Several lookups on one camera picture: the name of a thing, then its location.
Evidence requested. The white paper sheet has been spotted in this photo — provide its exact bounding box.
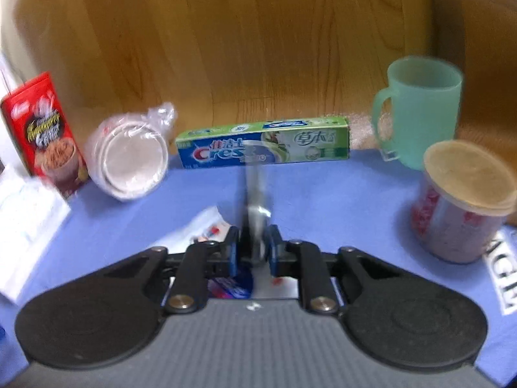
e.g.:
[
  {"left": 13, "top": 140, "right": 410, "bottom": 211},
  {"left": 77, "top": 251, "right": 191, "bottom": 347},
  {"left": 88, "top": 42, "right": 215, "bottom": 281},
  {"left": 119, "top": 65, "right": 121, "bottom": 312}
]
[{"left": 0, "top": 164, "right": 71, "bottom": 303}]

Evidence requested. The red cereal box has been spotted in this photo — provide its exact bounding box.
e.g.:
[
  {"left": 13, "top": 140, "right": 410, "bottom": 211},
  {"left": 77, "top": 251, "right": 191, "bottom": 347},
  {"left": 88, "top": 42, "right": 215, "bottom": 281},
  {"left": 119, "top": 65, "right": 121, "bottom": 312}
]
[{"left": 0, "top": 71, "right": 90, "bottom": 200}]

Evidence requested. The green blue toothpaste box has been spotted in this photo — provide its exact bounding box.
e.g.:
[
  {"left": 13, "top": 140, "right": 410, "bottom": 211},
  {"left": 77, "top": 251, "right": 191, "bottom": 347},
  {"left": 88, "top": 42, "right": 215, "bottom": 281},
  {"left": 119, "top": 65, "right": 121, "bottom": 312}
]
[{"left": 175, "top": 116, "right": 351, "bottom": 169}]

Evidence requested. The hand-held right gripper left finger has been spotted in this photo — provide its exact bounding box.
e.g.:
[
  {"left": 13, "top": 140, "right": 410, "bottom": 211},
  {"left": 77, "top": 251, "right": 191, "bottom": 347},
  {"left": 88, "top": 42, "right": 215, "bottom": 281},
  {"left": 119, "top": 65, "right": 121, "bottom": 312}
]
[{"left": 99, "top": 224, "right": 243, "bottom": 316}]

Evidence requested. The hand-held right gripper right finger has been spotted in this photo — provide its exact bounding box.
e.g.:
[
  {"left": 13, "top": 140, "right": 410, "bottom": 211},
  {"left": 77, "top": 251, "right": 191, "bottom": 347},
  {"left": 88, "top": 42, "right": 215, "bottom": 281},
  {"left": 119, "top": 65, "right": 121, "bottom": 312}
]
[{"left": 264, "top": 224, "right": 405, "bottom": 316}]

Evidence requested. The white printed package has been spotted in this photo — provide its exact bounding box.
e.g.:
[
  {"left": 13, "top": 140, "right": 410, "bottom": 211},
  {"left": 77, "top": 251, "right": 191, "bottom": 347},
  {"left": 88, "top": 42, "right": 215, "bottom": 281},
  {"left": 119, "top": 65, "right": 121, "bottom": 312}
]
[{"left": 162, "top": 206, "right": 301, "bottom": 302}]

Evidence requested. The bagged paper bowls stack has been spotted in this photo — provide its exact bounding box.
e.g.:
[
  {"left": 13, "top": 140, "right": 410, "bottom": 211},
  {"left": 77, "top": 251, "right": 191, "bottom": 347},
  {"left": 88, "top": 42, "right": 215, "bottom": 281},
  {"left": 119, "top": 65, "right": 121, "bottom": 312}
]
[{"left": 85, "top": 103, "right": 176, "bottom": 202}]

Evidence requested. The blue printed tablecloth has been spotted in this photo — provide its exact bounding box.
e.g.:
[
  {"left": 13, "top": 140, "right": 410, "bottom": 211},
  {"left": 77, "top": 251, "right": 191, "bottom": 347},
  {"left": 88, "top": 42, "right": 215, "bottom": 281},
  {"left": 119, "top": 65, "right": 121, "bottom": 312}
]
[{"left": 0, "top": 147, "right": 517, "bottom": 388}]

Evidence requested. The wooden panel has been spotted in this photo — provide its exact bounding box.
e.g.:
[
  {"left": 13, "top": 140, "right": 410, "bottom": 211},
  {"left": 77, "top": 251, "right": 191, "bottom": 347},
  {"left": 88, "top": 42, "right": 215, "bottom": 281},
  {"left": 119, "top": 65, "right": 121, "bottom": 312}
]
[{"left": 12, "top": 0, "right": 445, "bottom": 158}]

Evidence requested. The green plastic mug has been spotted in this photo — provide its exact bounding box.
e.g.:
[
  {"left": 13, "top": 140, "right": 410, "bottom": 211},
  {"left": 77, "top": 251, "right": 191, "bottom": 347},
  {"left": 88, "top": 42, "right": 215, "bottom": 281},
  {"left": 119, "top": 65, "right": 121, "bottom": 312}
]
[{"left": 371, "top": 56, "right": 463, "bottom": 170}]

